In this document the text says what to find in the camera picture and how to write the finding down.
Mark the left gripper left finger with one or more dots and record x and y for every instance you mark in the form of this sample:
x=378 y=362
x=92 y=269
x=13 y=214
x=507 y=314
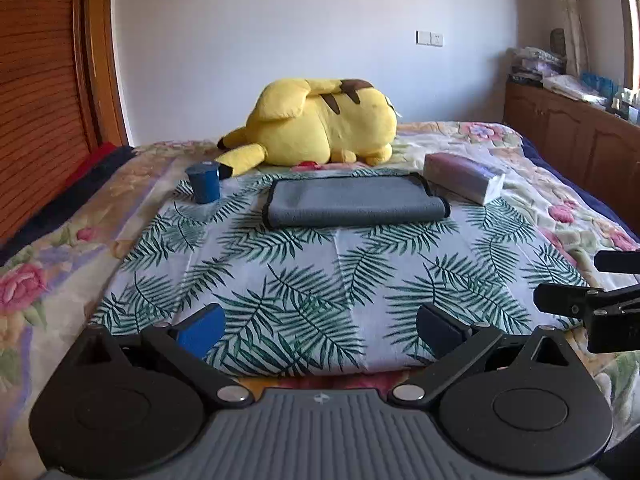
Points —
x=182 y=348

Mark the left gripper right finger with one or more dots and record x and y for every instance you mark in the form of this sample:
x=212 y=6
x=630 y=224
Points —
x=457 y=349

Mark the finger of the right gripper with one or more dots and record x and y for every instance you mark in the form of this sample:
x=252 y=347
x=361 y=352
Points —
x=611 y=319
x=616 y=261

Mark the purple and grey towel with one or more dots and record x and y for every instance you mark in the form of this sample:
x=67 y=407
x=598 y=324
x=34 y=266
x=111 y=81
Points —
x=334 y=202

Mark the palm leaf print cloth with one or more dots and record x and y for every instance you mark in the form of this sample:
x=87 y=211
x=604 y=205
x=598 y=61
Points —
x=308 y=301

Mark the wooden cabinet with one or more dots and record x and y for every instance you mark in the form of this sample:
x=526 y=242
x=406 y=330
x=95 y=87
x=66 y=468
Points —
x=595 y=150

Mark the tissue pack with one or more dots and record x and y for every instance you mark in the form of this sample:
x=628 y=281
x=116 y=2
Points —
x=466 y=177

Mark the blue cup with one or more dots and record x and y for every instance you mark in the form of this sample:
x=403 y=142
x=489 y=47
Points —
x=204 y=181

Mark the blue box on cabinet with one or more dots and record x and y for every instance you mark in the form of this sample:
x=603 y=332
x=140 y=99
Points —
x=604 y=86

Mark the white folded cloth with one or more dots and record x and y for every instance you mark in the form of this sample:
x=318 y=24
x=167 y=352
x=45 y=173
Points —
x=572 y=88

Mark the dark blue blanket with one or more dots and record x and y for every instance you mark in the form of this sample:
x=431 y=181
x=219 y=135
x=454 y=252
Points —
x=64 y=204

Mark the red cloth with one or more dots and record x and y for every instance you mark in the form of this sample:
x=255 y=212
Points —
x=92 y=160

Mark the stack of folded linens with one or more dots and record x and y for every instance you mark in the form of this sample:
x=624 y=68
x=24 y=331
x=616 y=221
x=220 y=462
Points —
x=530 y=65

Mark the yellow Pikachu plush toy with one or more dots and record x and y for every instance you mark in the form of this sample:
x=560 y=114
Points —
x=299 y=120

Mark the patterned curtain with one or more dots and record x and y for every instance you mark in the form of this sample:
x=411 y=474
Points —
x=575 y=38

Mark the wooden slatted wardrobe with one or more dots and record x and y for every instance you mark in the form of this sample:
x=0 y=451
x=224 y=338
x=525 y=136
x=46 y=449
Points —
x=46 y=130

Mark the white wall socket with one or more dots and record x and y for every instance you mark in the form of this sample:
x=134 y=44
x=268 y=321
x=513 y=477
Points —
x=431 y=39

